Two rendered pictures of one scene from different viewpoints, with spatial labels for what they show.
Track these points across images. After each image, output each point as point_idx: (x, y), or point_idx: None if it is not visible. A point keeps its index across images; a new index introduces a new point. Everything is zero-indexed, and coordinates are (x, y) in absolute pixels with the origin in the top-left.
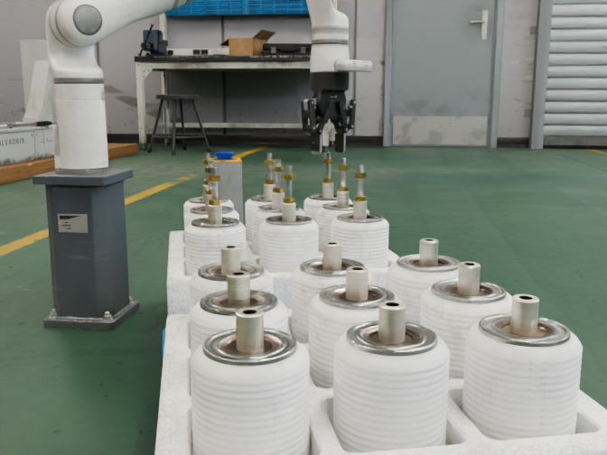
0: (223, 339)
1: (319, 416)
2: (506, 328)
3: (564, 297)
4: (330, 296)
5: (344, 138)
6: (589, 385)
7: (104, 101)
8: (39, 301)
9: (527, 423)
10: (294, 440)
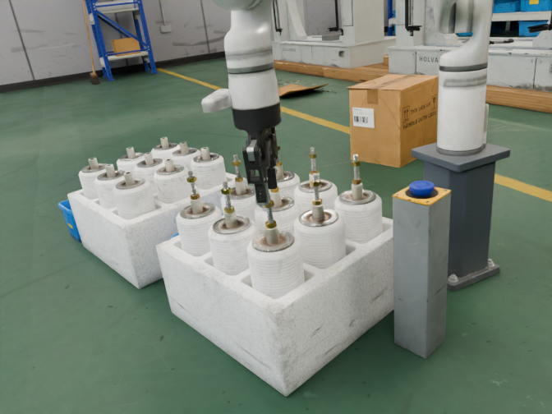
0: (172, 144)
1: None
2: (99, 167)
3: None
4: (158, 159)
5: (254, 188)
6: (46, 356)
7: (448, 89)
8: (535, 263)
9: None
10: None
